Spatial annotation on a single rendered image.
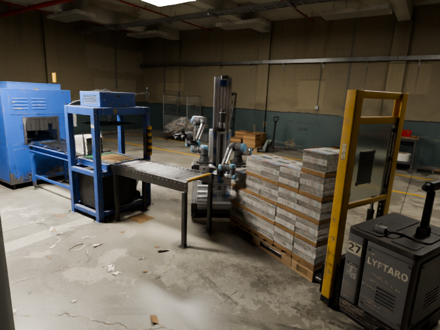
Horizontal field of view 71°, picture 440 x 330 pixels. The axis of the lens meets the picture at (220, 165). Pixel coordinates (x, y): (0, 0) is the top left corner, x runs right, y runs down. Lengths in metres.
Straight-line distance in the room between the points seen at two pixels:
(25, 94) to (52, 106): 0.49
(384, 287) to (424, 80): 7.77
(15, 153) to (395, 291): 5.81
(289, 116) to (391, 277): 8.48
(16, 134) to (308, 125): 7.93
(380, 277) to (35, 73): 11.35
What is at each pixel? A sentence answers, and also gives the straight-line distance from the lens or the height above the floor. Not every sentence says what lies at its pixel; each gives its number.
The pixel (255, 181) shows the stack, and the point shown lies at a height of 0.78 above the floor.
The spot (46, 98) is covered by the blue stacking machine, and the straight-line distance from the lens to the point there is 6.51.
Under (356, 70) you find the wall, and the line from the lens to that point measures 10.11.
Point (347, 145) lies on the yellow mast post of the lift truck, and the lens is 2.56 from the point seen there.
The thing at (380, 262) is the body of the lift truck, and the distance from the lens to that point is 2.64.
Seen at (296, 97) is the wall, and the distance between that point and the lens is 10.55.
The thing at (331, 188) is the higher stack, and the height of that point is 0.95.
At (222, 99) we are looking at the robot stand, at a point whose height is 1.70.
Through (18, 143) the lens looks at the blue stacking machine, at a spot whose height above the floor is 0.81.
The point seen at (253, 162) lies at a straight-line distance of 3.68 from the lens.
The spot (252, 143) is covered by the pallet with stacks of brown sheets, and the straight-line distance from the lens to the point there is 10.07.
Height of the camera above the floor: 1.77
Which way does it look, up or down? 13 degrees down
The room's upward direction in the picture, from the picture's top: 2 degrees clockwise
